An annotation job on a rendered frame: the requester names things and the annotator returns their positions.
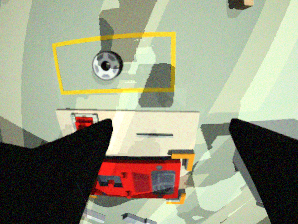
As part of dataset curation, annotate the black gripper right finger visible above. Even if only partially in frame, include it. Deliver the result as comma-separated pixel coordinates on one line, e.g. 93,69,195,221
229,117,298,224

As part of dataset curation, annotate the black tyre with grey wheel rim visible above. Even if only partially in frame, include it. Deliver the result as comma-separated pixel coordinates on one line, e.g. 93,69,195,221
92,51,122,80

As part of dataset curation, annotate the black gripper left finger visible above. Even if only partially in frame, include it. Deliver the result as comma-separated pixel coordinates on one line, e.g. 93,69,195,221
0,119,113,224

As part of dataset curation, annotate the yellow rectangular outline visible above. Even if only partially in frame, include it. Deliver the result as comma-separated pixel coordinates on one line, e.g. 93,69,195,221
52,31,176,95

